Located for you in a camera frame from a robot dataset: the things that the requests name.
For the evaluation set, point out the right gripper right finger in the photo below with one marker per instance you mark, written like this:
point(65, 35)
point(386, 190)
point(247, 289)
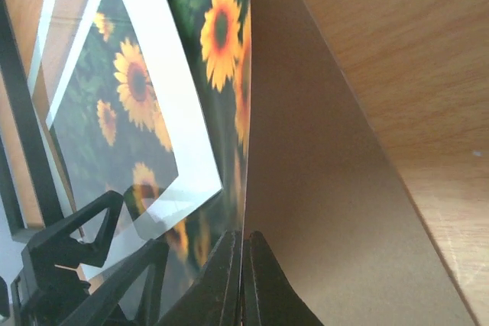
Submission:
point(267, 296)

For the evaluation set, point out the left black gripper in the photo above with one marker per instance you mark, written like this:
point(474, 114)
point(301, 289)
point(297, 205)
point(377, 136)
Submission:
point(42, 297)

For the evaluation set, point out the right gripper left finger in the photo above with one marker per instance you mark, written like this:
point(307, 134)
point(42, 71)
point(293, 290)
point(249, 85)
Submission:
point(214, 296)

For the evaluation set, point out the black picture frame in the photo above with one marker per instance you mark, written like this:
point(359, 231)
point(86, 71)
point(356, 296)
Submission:
point(31, 143)

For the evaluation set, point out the brown frame backing board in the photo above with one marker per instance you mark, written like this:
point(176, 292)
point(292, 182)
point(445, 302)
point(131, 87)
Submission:
point(323, 192)

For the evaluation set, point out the white mat board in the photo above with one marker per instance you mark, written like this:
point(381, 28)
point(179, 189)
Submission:
point(125, 115)

